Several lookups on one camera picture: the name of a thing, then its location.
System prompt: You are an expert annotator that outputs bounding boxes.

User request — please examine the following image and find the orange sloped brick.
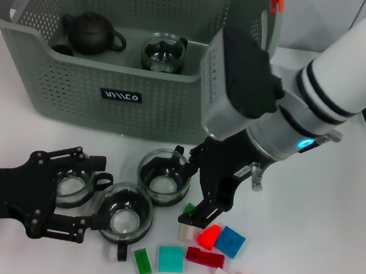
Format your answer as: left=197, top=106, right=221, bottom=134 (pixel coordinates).
left=196, top=222, right=222, bottom=251

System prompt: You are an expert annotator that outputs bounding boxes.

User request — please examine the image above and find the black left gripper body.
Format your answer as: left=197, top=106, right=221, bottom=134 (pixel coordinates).
left=0, top=146, right=63, bottom=242

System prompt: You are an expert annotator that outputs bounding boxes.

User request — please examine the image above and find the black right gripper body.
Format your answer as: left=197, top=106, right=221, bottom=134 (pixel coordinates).
left=190, top=124, right=275, bottom=218

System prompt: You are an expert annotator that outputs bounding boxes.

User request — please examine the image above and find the thin grey cable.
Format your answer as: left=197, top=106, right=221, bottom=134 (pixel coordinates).
left=349, top=0, right=366, bottom=30

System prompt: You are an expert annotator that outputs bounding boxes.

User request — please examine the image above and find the teal four-stud brick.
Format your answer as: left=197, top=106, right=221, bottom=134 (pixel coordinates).
left=156, top=243, right=188, bottom=274

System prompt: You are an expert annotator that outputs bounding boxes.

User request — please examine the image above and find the grey perforated storage basket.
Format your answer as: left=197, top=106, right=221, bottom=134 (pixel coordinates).
left=0, top=0, right=286, bottom=155

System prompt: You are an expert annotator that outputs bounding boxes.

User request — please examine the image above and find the dark red long brick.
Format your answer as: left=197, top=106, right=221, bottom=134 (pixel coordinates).
left=185, top=245, right=226, bottom=269

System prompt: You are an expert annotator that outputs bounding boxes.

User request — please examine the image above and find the dark clay teapot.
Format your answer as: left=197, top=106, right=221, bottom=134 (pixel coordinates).
left=58, top=8, right=131, bottom=61

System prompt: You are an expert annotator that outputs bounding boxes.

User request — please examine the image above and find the glass teacup black holder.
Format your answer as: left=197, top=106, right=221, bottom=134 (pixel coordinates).
left=133, top=141, right=197, bottom=210
left=139, top=31, right=189, bottom=76
left=49, top=163, right=116, bottom=216
left=91, top=179, right=158, bottom=266

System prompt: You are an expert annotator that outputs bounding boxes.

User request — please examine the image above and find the blue square brick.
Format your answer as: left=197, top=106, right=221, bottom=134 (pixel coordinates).
left=213, top=224, right=249, bottom=260

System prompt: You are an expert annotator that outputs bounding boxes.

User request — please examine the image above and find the right wrist connector cable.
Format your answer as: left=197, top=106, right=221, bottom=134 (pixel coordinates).
left=246, top=161, right=267, bottom=192

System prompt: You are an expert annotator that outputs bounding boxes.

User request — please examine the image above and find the green two-stud brick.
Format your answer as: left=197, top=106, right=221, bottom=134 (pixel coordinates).
left=131, top=247, right=156, bottom=274
left=182, top=202, right=198, bottom=218

